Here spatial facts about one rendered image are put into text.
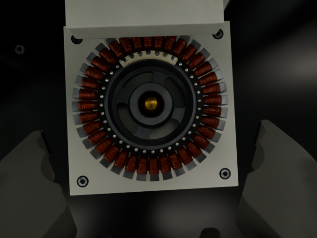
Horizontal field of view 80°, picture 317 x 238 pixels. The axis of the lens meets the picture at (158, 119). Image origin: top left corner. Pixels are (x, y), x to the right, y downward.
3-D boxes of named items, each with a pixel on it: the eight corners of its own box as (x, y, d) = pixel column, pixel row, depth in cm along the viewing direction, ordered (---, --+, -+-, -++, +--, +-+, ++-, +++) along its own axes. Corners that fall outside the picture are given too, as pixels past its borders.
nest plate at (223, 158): (233, 182, 18) (239, 186, 17) (75, 191, 18) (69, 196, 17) (225, 26, 18) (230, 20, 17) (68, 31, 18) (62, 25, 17)
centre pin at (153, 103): (162, 116, 17) (164, 115, 14) (140, 117, 17) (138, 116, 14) (161, 95, 17) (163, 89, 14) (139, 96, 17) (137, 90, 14)
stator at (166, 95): (217, 166, 17) (234, 179, 13) (90, 173, 17) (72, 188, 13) (210, 41, 17) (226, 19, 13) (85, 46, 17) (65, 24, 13)
